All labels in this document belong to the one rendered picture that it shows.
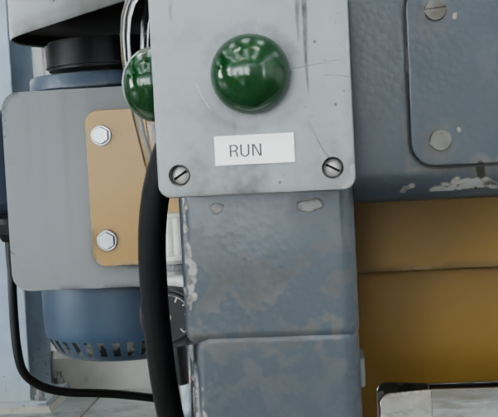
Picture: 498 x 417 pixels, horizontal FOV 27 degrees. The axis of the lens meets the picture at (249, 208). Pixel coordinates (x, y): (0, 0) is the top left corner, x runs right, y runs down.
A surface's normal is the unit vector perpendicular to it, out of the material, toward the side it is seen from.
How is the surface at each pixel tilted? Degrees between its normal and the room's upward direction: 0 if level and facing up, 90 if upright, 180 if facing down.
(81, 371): 90
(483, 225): 90
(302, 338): 79
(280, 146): 90
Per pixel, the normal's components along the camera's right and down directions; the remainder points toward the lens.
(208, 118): -0.07, 0.06
